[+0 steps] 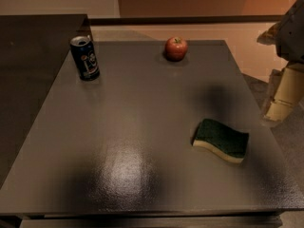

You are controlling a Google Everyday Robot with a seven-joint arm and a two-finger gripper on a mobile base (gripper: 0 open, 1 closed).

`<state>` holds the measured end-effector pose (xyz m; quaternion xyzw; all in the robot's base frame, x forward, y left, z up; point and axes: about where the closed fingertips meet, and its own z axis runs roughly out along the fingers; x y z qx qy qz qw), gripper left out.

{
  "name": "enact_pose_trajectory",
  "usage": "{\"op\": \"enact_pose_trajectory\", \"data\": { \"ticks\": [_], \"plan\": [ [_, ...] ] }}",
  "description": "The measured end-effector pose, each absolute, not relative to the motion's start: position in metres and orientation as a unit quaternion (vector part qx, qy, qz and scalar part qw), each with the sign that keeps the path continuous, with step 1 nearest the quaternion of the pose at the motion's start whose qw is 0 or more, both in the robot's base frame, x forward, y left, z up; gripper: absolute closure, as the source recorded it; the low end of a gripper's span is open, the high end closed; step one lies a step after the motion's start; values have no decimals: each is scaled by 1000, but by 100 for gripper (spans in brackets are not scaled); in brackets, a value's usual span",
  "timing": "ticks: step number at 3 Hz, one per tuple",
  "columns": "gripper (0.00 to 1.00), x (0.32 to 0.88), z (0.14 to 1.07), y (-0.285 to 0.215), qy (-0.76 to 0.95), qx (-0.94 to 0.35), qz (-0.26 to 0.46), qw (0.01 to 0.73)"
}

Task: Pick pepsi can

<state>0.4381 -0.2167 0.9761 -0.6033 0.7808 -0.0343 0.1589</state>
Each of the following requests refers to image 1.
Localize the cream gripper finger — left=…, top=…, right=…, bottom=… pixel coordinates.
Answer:
left=263, top=62, right=304, bottom=123

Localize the blue pepsi can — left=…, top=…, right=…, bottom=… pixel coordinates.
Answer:
left=70, top=36, right=100, bottom=81

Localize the green yellow sponge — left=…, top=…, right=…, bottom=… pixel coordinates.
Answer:
left=193, top=119, right=249, bottom=163

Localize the red apple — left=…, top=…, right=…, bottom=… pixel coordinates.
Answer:
left=164, top=36, right=188, bottom=62

